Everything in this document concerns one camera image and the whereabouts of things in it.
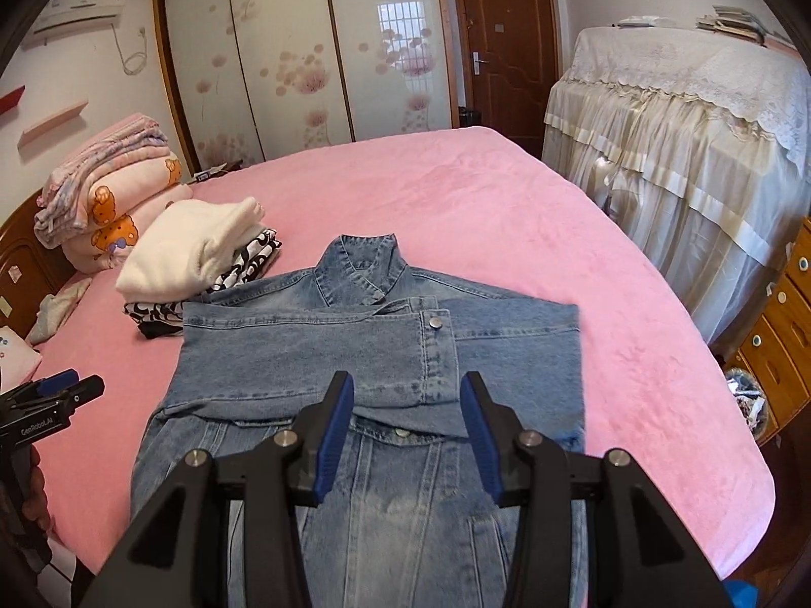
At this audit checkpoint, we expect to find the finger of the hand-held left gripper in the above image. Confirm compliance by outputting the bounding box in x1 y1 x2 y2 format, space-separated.
13 368 80 401
60 375 105 407

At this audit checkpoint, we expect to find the white air conditioner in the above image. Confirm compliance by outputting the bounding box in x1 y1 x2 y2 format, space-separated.
31 0 124 35

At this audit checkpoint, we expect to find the blue plastic bag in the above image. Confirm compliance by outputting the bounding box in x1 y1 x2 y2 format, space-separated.
722 579 761 608

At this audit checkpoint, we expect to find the white power cable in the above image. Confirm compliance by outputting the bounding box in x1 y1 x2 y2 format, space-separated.
114 25 150 77

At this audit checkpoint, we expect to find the stack of books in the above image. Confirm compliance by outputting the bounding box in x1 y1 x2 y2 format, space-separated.
697 5 796 52

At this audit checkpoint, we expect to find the pink bear print quilt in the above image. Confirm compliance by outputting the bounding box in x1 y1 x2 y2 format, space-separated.
38 148 194 273

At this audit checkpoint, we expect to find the white folded sweater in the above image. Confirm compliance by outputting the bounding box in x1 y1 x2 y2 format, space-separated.
115 196 267 301

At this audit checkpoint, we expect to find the wooden headboard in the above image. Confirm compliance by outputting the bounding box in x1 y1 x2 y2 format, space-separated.
0 193 80 343

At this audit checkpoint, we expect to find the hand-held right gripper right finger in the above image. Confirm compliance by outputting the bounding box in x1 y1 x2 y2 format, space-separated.
460 370 726 608

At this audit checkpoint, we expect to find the brown wooden door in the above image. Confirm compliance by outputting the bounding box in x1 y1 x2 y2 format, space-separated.
449 0 565 162

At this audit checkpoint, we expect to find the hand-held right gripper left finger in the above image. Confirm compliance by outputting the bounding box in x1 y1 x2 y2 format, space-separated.
79 370 356 608

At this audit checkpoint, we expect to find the lace covered furniture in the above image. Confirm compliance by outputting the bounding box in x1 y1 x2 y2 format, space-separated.
541 25 811 346

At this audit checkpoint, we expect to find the black white patterned cloth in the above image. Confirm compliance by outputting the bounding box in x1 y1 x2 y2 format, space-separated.
123 228 283 339

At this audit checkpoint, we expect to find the white printed pillow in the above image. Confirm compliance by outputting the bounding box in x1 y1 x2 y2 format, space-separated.
0 326 44 394

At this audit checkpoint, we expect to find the grey white crumpled cloth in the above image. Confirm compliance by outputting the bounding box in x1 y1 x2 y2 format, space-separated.
28 275 93 346

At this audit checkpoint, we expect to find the trash bin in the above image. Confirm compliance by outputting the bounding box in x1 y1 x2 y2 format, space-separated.
722 367 770 444

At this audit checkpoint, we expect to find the dark box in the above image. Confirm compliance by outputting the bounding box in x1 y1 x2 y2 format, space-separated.
193 161 245 184

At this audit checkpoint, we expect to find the blue denim jacket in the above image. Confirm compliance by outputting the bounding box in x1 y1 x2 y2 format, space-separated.
130 232 590 608

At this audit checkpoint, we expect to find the pink wall shelf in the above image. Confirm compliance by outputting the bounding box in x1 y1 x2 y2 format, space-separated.
19 98 90 149

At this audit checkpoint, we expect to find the floral sliding door wardrobe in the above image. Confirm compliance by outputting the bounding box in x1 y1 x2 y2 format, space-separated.
152 0 460 172

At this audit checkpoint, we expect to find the person's left hand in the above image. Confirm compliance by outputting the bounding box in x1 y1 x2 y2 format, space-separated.
21 464 52 531

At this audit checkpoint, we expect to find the wooden drawer cabinet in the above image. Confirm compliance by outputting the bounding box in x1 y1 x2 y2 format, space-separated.
735 215 811 444

